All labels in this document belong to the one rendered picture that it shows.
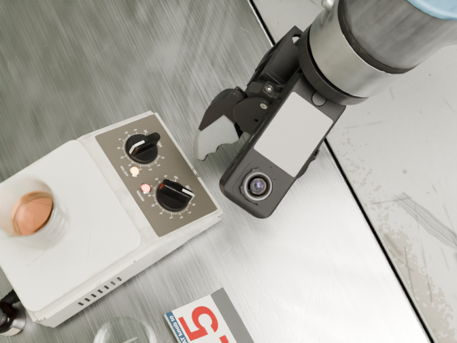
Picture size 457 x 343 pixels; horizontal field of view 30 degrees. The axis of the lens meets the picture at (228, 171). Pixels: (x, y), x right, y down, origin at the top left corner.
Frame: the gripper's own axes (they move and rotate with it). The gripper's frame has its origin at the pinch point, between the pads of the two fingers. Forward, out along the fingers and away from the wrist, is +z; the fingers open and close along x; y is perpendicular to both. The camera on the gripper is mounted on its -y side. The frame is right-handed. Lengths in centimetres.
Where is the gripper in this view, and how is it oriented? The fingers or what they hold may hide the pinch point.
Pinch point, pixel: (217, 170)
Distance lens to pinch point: 79.2
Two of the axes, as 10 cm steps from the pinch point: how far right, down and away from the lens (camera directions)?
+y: 4.3, -7.2, 5.5
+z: -4.5, 3.6, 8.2
